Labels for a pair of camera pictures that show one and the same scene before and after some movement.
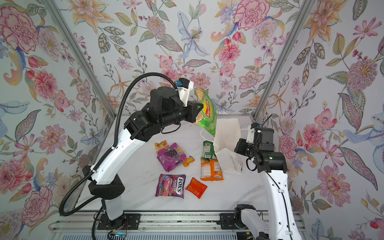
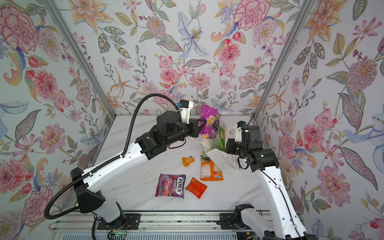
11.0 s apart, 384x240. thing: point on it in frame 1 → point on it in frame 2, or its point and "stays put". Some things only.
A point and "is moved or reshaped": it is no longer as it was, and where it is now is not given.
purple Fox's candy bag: (171, 185) stays put
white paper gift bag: (228, 133) is moved or reshaped
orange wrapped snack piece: (187, 161) stays put
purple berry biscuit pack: (171, 156) → (210, 128)
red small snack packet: (196, 187) stays put
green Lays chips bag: (208, 119) → (221, 134)
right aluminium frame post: (304, 11) stays put
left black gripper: (192, 114) → (195, 131)
